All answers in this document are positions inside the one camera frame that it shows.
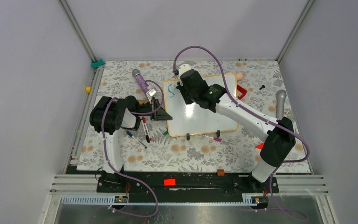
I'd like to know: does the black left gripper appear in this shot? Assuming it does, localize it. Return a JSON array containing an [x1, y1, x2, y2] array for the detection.
[[134, 98, 172, 121]]

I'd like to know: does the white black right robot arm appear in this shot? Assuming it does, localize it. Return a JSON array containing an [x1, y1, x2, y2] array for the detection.
[[174, 65, 296, 192]]

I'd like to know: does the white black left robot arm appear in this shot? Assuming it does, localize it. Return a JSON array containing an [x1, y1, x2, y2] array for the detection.
[[89, 96, 172, 192]]

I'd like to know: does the yellow framed whiteboard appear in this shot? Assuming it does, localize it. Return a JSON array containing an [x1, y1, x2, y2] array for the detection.
[[163, 79, 239, 137]]

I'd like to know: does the pink capped whiteboard marker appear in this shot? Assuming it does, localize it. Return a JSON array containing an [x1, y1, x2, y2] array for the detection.
[[200, 134, 222, 142]]

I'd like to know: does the red capped marker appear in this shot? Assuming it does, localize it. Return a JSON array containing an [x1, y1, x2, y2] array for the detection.
[[141, 117, 151, 140]]

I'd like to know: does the golden brown microphone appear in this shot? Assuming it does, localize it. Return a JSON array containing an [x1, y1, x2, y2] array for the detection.
[[138, 99, 149, 104]]

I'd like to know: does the black capped marker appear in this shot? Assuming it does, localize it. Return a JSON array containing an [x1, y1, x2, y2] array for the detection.
[[143, 123, 151, 143]]

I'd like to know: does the blue capped marker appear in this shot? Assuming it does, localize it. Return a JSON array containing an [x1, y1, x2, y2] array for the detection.
[[126, 131, 147, 148]]

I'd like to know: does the floral patterned table mat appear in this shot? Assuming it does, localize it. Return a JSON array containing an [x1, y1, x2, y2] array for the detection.
[[77, 60, 306, 173]]

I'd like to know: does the purple glitter microphone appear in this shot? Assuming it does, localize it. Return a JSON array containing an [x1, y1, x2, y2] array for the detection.
[[132, 69, 149, 94]]

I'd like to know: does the pink peach cylinder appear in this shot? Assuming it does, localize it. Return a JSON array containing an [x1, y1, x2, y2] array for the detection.
[[235, 71, 246, 81]]

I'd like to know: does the red tape label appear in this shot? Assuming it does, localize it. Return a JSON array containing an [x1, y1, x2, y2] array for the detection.
[[163, 178, 176, 186]]

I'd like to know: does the small yellow cube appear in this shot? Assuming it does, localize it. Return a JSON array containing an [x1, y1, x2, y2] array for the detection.
[[85, 86, 91, 93]]

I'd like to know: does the teal corner clip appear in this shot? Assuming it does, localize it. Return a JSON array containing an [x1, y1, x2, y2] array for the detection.
[[91, 59, 105, 69]]

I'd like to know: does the small brown wooden block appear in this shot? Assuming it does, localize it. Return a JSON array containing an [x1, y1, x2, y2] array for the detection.
[[216, 169, 225, 176]]

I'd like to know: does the silver grey microphone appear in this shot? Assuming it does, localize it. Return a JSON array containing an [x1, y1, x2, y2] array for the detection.
[[275, 90, 287, 119]]

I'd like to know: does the small red triangular block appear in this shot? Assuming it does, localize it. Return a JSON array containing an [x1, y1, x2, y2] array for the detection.
[[255, 143, 264, 150]]

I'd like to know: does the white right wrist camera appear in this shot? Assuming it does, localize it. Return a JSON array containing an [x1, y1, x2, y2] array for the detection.
[[172, 63, 192, 77]]

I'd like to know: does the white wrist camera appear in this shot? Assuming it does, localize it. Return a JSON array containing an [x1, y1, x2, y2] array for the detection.
[[172, 63, 192, 77], [146, 88, 157, 98]]

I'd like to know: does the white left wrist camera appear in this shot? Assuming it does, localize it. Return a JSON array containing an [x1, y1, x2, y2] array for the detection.
[[146, 88, 157, 98]]

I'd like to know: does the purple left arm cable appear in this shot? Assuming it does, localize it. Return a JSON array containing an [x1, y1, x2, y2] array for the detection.
[[101, 79, 165, 218]]

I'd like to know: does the red plastic frame box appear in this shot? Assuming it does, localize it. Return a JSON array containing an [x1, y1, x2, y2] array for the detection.
[[237, 85, 248, 100]]

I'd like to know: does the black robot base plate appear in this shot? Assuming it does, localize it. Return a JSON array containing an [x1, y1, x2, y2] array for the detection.
[[96, 171, 279, 203]]

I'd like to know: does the grey slotted cable duct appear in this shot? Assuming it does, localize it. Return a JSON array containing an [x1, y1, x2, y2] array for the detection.
[[62, 194, 270, 206]]

